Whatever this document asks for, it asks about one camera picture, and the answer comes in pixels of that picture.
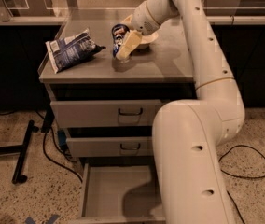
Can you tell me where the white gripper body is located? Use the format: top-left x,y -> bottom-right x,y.
131,0 -> 179,35

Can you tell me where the blue pepsi can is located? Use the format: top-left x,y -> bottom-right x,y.
111,23 -> 130,57

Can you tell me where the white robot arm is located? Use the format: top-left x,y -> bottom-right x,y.
113,0 -> 245,224

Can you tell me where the grey drawer cabinet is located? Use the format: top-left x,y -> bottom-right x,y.
37,8 -> 199,224

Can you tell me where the top grey drawer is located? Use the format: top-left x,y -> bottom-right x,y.
50,99 -> 165,128

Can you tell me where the grey drawer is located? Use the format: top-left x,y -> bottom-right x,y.
66,137 -> 153,157
50,99 -> 165,128
69,162 -> 166,224

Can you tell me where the middle grey drawer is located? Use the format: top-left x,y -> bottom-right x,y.
66,137 -> 153,157

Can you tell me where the bottom grey drawer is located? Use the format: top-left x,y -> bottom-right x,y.
69,162 -> 166,224

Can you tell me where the white paper bowl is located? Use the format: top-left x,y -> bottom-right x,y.
137,32 -> 159,49

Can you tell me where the blue chip bag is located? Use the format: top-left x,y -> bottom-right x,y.
46,29 -> 105,74

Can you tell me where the blue power adapter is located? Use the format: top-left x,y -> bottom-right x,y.
57,130 -> 68,150

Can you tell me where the black metal stand leg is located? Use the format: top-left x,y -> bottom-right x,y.
0,120 -> 39,184

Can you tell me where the black floor cable left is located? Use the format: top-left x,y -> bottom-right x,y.
35,109 -> 84,184

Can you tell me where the black floor cable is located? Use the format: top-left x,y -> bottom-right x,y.
35,109 -> 84,184
217,144 -> 265,224

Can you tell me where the black floor cable right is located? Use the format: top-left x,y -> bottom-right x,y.
217,144 -> 265,224

